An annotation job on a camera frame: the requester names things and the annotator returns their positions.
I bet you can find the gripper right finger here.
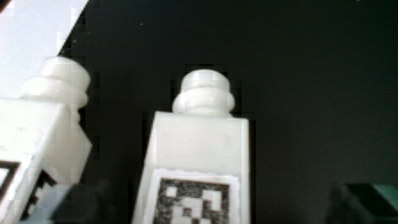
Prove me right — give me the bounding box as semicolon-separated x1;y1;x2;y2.
326;183;398;224

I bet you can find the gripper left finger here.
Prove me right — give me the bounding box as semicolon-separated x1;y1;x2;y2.
24;182;130;224

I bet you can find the white square tabletop tray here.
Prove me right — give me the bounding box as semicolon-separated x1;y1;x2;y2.
0;0;89;97

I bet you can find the white leg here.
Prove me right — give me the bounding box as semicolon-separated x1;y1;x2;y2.
132;69;251;224
0;57;91;224

